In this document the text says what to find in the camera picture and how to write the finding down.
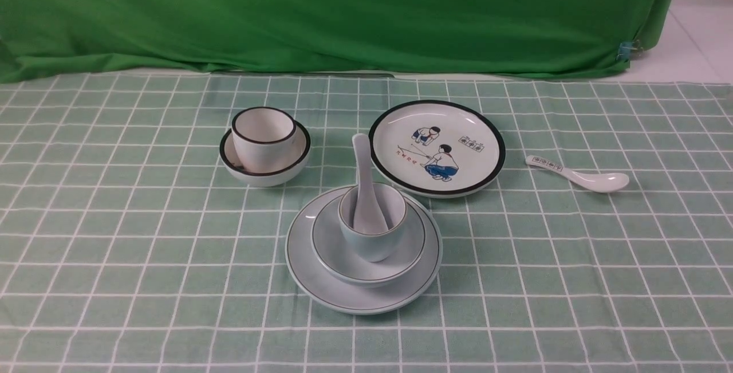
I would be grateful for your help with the pale blue cup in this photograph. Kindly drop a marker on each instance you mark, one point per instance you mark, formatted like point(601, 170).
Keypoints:
point(379, 236)

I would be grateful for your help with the pale blue ceramic spoon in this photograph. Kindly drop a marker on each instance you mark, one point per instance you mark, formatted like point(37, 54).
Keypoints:
point(367, 216)

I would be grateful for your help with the pale blue shallow bowl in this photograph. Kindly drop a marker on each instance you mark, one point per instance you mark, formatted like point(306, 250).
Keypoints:
point(342, 261)

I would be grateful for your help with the white plate with cartoon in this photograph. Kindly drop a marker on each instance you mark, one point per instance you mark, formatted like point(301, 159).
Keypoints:
point(436, 149)

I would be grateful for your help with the white bowl black rim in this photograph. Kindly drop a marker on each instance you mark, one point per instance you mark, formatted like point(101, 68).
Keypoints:
point(284, 170)

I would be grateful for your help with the white cup black rim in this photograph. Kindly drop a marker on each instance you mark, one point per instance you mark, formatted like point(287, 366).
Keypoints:
point(262, 135)

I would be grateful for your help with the pale blue large plate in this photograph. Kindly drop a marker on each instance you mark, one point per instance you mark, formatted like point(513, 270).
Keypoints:
point(327, 290)

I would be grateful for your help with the white spoon with print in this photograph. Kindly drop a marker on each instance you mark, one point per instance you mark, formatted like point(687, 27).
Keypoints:
point(598, 183)

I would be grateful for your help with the blue binder clip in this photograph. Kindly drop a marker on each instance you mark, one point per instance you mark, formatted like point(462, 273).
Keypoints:
point(628, 51)

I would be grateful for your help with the green backdrop cloth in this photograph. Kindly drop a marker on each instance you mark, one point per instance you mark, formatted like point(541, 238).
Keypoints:
point(551, 39)

